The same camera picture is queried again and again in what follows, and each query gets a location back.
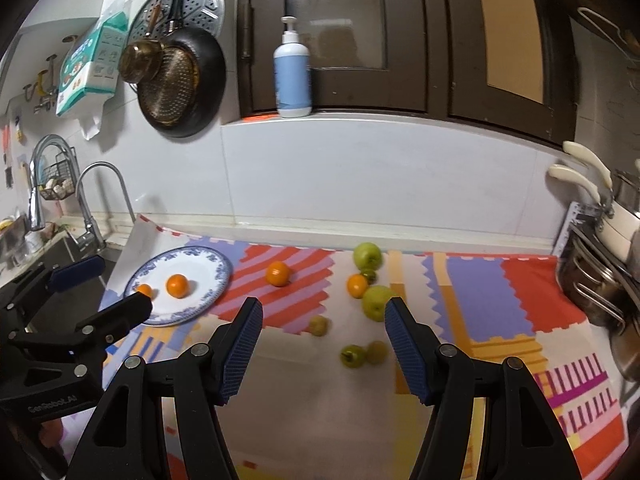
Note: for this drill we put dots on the white plastic bag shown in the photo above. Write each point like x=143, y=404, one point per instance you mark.
x=92, y=121

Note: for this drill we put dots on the stainless steel pot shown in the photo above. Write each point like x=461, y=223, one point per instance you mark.
x=595, y=280

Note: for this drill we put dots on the small yellowish fruit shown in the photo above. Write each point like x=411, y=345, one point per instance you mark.
x=318, y=325

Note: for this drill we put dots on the chrome gooseneck faucet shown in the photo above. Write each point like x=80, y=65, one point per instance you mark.
x=95, y=200

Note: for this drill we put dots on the small round green fruit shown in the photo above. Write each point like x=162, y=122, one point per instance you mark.
x=376, y=352

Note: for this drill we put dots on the green apple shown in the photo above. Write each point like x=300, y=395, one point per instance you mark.
x=367, y=256
x=374, y=302

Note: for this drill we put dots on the round metal steamer rack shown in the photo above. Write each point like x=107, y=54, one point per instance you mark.
x=202, y=0

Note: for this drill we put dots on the person's left hand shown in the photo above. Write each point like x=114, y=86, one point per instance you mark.
x=54, y=435

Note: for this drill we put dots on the white pot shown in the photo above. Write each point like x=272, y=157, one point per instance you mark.
x=617, y=230

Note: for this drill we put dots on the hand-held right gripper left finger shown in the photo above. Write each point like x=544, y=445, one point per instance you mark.
x=239, y=355

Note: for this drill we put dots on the red tape strip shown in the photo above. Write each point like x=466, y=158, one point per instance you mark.
x=260, y=118

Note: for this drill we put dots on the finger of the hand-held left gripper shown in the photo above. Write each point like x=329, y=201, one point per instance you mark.
x=122, y=314
x=77, y=271

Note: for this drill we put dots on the wall hooks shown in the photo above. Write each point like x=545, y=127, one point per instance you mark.
x=40, y=87

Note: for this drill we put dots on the white paper sheet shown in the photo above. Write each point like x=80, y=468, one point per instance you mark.
x=142, y=240

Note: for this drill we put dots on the black frying pan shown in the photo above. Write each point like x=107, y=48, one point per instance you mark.
x=187, y=82

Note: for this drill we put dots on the blue and white patterned plate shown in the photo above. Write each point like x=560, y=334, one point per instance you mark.
x=205, y=272

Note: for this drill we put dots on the blue and white pump bottle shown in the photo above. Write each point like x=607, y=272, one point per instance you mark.
x=292, y=72

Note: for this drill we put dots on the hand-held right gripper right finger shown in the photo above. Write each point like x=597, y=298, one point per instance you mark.
x=407, y=355

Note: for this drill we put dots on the chrome pull-down faucet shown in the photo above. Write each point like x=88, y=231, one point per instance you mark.
x=40, y=180

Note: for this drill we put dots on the small orange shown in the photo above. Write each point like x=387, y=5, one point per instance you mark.
x=144, y=290

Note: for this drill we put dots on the dark brown window frame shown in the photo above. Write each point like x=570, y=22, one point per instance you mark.
x=425, y=45

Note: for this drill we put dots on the teal and white tissue pack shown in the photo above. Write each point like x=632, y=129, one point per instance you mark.
x=90, y=65

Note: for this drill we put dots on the kitchen sink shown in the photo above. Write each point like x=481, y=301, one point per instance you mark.
x=55, y=265

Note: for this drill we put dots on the small dark green fruit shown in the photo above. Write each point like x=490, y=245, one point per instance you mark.
x=369, y=275

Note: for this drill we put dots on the colourful foam puzzle mat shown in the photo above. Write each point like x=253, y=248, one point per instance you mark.
x=480, y=290

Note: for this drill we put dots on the small green tomato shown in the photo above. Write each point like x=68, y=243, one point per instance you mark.
x=352, y=356

